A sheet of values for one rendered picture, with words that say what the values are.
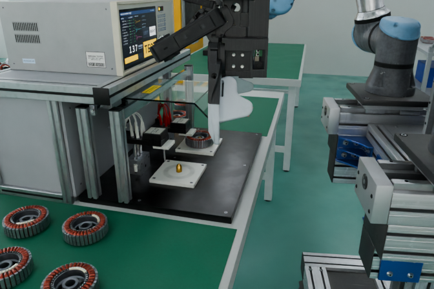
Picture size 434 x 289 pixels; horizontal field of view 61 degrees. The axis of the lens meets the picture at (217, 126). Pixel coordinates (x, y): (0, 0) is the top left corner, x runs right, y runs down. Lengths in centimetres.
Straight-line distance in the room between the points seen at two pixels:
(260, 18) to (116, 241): 70
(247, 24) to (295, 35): 588
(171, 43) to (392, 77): 87
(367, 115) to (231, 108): 83
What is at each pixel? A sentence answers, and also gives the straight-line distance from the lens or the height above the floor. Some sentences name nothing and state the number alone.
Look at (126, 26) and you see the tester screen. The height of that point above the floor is 125.
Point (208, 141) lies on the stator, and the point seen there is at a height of 81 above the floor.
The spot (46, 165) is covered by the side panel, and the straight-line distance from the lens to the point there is 120.
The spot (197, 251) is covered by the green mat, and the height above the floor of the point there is 75.
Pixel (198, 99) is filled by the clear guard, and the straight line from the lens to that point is 102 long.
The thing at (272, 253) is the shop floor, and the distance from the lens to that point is 214.
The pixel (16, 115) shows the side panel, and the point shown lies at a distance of 119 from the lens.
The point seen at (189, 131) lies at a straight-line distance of 143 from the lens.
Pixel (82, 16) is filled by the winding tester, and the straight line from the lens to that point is 114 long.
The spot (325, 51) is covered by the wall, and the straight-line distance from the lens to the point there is 643.
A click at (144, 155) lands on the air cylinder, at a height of 82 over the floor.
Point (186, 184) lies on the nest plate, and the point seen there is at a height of 78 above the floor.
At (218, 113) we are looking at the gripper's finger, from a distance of 48.
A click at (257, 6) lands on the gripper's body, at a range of 51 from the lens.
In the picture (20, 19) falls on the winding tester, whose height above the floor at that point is 127.
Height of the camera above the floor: 135
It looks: 21 degrees down
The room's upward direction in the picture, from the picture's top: straight up
